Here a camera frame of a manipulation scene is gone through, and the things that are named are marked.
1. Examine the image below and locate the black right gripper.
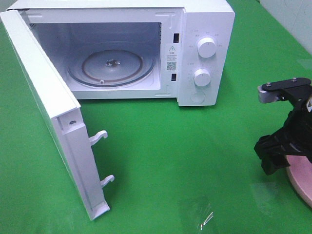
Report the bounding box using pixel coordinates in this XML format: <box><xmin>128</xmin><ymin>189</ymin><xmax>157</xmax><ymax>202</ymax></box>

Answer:
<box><xmin>254</xmin><ymin>78</ymin><xmax>312</xmax><ymax>176</ymax></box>

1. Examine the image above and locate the pink round plate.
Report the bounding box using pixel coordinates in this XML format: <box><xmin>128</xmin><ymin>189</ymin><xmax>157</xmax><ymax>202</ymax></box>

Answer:
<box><xmin>286</xmin><ymin>156</ymin><xmax>312</xmax><ymax>207</ymax></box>

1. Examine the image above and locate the round door release button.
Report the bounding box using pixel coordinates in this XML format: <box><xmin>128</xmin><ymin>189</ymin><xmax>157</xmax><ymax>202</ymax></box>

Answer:
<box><xmin>191</xmin><ymin>92</ymin><xmax>205</xmax><ymax>103</ymax></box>

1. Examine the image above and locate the white microwave door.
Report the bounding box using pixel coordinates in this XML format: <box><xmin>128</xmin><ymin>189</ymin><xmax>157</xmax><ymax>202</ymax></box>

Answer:
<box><xmin>0</xmin><ymin>10</ymin><xmax>115</xmax><ymax>220</ymax></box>

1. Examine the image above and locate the lower white timer knob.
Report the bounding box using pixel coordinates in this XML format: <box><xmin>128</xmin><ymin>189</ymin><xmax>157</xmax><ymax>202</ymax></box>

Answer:
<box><xmin>194</xmin><ymin>69</ymin><xmax>211</xmax><ymax>87</ymax></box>

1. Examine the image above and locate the upper white power knob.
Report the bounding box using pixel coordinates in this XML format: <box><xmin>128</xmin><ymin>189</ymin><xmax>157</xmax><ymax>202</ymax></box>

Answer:
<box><xmin>197</xmin><ymin>37</ymin><xmax>217</xmax><ymax>58</ymax></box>

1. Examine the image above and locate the white warning label sticker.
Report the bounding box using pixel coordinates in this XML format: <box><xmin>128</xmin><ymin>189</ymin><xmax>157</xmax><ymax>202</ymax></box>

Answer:
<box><xmin>165</xmin><ymin>43</ymin><xmax>178</xmax><ymax>72</ymax></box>

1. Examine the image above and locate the white microwave oven body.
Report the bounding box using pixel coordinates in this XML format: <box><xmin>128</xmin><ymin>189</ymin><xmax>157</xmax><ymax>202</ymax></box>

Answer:
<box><xmin>5</xmin><ymin>0</ymin><xmax>235</xmax><ymax>106</ymax></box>

